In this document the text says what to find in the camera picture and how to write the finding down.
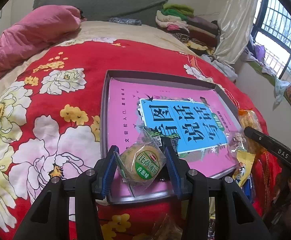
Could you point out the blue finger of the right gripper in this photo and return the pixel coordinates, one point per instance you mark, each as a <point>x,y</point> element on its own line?
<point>276,148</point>

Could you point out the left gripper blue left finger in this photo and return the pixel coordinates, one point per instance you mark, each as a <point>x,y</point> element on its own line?
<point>48,217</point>

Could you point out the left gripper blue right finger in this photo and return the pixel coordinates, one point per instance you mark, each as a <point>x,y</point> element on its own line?
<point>235,217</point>

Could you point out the round green label cookie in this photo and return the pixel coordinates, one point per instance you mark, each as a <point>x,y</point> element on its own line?
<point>140,164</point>

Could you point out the blue biscuit packet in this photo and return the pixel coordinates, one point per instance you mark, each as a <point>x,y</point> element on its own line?
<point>248,189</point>

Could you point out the yellow wafer bar packet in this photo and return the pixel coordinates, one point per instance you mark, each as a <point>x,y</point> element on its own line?
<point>245,163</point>

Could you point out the clear red candy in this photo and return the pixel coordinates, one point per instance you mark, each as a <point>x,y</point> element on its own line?
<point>236,141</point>

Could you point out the green label pastry packet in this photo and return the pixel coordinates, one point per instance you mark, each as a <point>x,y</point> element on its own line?
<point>166,229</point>

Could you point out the black green snack packet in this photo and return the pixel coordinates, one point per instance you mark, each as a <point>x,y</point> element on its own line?
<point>162,140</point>

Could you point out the pink and blue workbook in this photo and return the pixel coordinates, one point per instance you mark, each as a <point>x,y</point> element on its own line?
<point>168,134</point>

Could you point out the red floral blanket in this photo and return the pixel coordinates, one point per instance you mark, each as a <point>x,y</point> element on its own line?
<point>50,121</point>

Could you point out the clothes on window sill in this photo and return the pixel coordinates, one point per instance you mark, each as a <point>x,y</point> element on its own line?
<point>268,70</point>

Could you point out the window with bars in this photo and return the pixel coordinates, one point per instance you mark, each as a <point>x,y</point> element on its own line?
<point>272,29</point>

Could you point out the stack of folded clothes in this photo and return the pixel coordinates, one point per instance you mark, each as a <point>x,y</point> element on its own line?
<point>196,33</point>

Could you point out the cream satin curtain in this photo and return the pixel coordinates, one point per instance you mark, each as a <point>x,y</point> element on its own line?
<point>236,22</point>

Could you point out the dark shallow cardboard tray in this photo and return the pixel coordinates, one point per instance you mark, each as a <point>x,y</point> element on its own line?
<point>160,134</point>

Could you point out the pink quilt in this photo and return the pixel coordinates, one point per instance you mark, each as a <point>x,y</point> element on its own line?
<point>38,30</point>

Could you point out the beige bed sheet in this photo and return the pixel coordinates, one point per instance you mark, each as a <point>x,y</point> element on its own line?
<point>104,31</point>

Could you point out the dark patterned pillow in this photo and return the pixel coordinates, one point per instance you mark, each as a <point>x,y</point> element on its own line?
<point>127,21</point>

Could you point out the grey headboard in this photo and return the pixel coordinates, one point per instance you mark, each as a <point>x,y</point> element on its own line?
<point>104,10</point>

